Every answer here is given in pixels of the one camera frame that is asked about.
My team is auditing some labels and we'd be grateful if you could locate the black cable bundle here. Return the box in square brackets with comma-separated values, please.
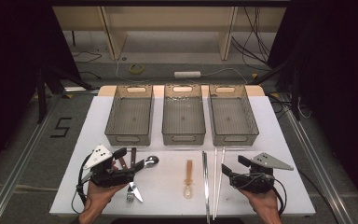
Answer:
[231, 7, 276, 68]

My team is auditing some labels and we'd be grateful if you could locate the translucent grey plastic bin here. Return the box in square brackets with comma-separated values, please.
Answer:
[208, 84, 260, 147]
[104, 84, 155, 147]
[161, 83, 207, 147]

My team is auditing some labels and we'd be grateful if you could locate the metal spoon black handle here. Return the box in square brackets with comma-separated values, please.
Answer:
[143, 155, 160, 169]

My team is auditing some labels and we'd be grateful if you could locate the thick black floor cable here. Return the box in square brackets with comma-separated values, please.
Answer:
[297, 169, 341, 224]

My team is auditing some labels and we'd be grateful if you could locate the right hand-held gripper cable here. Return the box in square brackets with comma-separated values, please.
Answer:
[268, 175, 288, 217]

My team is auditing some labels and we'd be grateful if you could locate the beige wooden desk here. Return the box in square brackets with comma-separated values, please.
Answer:
[52, 6, 287, 62]

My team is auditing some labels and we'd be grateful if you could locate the white power strip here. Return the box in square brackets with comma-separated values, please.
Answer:
[173, 70, 202, 78]

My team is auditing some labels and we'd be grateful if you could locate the white chopstick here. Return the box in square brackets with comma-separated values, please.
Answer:
[212, 147, 219, 220]
[215, 147, 227, 219]

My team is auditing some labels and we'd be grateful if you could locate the white table sheet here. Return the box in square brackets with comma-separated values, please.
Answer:
[49, 94, 316, 217]

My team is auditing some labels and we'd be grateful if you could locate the wooden handled knife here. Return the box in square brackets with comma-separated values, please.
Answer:
[117, 156, 145, 203]

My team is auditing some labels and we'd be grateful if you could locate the wooden handled fork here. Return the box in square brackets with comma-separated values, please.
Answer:
[126, 147, 137, 204]

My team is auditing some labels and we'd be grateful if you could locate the person's left hand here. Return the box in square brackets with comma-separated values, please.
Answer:
[83, 182, 129, 215]

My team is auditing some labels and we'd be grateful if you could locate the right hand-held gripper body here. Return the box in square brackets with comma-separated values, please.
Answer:
[230, 152, 295, 194]

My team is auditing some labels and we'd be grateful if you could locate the yellow tape roll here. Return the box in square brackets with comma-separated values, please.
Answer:
[129, 63, 145, 75]

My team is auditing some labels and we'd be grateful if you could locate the black curtain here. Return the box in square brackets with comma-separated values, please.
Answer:
[0, 0, 83, 181]
[267, 0, 358, 216]

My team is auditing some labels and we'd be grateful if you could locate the person's right hand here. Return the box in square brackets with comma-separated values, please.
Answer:
[238, 188, 282, 217]

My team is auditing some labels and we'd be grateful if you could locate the black metal stand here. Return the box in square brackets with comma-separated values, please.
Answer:
[35, 64, 94, 124]
[248, 59, 302, 120]

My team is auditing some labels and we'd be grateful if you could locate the aluminium floor rail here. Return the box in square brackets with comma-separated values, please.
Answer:
[279, 92, 355, 224]
[0, 92, 64, 224]

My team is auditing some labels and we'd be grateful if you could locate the black frame bar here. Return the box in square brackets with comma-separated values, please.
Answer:
[48, 0, 292, 7]

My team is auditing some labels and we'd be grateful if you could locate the thin black floor cable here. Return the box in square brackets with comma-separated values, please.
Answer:
[73, 50, 103, 80]

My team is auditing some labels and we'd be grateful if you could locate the wooden spoon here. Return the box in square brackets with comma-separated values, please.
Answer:
[183, 159, 195, 200]

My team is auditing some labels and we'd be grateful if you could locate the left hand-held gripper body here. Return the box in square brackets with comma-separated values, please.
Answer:
[83, 144, 136, 189]

